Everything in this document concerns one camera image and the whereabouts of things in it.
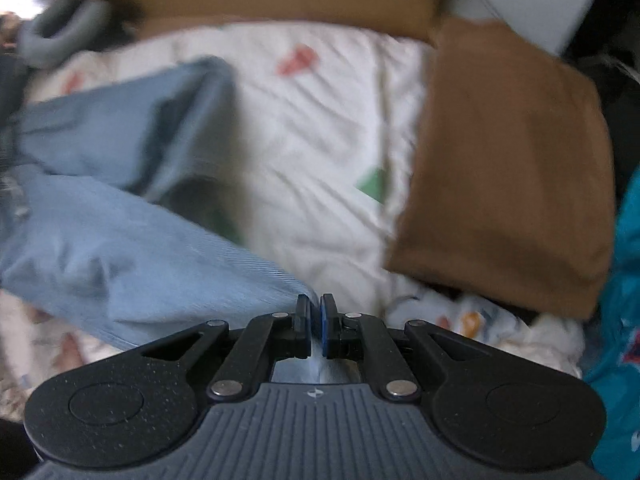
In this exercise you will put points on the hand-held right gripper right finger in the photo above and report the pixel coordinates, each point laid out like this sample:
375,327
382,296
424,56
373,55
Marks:
325,325

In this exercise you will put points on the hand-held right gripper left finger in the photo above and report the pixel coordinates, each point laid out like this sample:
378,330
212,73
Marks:
306,322

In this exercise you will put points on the light blue jeans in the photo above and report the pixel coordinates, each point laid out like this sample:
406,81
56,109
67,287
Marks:
125,260

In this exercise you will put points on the white printed blanket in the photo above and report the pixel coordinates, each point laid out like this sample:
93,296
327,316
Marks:
310,125

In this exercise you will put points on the brown folded cloth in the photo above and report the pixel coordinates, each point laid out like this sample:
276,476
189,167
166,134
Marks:
500,160

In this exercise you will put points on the person's teal printed shirt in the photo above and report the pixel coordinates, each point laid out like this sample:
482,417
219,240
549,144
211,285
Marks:
620,335

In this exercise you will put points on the dark cloth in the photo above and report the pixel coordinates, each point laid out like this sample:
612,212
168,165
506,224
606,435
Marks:
620,125

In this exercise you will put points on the grey glossy panel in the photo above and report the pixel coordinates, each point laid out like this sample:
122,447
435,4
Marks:
525,0

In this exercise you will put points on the grey garment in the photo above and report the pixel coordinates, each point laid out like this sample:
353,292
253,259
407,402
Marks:
55,35

